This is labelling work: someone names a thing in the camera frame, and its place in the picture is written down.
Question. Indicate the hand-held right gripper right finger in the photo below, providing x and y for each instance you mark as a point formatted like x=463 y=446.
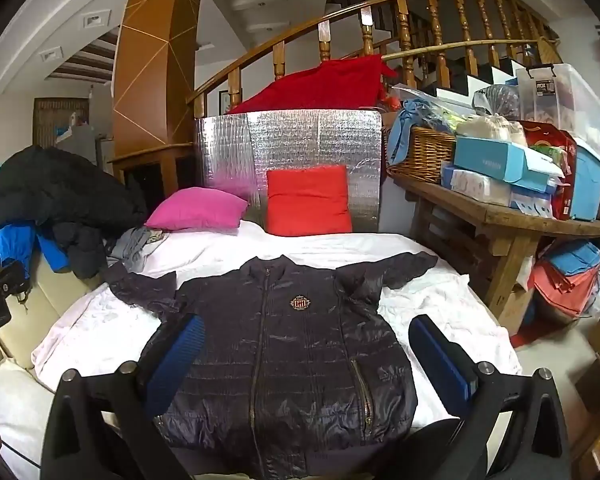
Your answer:
x=445 y=360

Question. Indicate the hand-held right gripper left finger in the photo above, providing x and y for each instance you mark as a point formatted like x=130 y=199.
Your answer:
x=177 y=355

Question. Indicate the dark puffer jacket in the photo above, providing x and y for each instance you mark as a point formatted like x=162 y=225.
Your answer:
x=290 y=350

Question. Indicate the cream leather sofa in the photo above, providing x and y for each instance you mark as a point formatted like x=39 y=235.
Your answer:
x=50 y=290

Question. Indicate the blue jacket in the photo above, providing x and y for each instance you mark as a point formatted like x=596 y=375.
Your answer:
x=10 y=242

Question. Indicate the white bed blanket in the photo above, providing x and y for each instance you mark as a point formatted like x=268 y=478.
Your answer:
x=430 y=280

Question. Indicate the grey garment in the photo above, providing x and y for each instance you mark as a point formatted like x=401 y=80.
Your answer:
x=132 y=250

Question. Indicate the black coat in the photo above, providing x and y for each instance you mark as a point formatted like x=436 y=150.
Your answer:
x=65 y=185

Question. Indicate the salmon folded cloth stack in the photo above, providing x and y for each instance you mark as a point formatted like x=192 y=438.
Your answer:
x=565 y=285

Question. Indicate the magenta pillow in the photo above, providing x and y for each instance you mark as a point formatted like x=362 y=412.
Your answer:
x=195 y=210

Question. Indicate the wooden side table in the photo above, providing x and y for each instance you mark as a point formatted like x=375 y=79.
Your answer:
x=505 y=225

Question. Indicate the white tissue pack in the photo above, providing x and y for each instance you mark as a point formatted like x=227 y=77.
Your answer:
x=480 y=185

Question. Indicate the grey refrigerator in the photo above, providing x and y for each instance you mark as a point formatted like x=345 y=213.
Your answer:
x=80 y=140

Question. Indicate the wooden lattice screen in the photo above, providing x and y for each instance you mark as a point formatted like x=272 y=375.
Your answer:
x=50 y=120

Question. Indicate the red pillow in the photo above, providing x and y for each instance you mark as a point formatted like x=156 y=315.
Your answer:
x=307 y=200

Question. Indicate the light blue cardboard box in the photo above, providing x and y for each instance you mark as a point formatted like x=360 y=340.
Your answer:
x=490 y=160

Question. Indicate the wicker basket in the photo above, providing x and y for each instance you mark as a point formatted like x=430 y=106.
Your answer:
x=425 y=155

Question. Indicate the blue plastic bin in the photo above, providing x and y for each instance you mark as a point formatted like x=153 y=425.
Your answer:
x=587 y=185

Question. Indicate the blue cloth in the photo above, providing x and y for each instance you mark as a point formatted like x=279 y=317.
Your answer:
x=400 y=130

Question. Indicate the beige plastic bag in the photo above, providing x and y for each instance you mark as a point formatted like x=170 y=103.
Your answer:
x=490 y=127

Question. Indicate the red gift box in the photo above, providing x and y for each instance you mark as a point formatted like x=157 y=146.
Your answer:
x=555 y=145

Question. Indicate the silver foil insulation panel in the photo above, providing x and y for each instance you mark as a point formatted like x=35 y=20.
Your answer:
x=300 y=140

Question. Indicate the dark patterned bag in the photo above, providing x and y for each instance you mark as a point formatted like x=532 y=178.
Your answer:
x=500 y=100

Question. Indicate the clear plastic storage box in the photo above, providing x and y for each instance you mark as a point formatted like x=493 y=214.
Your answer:
x=565 y=105

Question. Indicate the wooden pillar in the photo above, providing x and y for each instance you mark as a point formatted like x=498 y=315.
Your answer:
x=150 y=60

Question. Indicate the black and white staircase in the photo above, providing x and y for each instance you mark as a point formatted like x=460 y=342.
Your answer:
x=480 y=77

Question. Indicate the red cloth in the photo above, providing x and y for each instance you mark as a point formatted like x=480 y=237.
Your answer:
x=330 y=85

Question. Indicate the wooden stair railing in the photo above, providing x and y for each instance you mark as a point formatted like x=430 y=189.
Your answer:
x=403 y=30

